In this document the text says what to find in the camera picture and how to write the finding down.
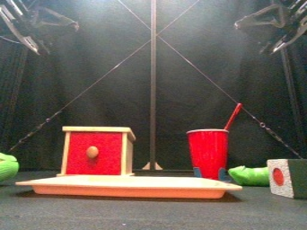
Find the red drawer with wooden knob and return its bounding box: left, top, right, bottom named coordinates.
left=65, top=131, right=123, bottom=176

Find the red straw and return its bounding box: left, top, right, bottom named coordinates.
left=222, top=102, right=242, bottom=131

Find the thin diagonal brace wire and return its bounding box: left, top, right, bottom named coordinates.
left=115, top=0, right=302, bottom=159
left=5, top=0, right=201, bottom=153

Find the block with red dot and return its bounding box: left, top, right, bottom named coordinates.
left=265, top=158, right=307, bottom=200

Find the white box with orange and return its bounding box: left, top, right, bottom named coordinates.
left=55, top=125, right=136, bottom=177

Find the black frame strut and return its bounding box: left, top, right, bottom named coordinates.
left=278, top=48, right=305, bottom=156

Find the green toy corn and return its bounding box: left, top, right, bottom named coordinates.
left=0, top=152, right=19, bottom=182

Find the red square tray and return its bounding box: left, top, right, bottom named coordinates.
left=15, top=174, right=242, bottom=199

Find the red plastic cup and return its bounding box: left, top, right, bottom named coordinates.
left=185, top=128, right=230, bottom=181

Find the metal frame post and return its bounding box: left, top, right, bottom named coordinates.
left=141, top=0, right=164, bottom=172

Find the green toy vegetable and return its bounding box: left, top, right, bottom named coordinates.
left=228, top=165, right=270, bottom=187

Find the blue cup holder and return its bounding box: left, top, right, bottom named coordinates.
left=192, top=166, right=230, bottom=181

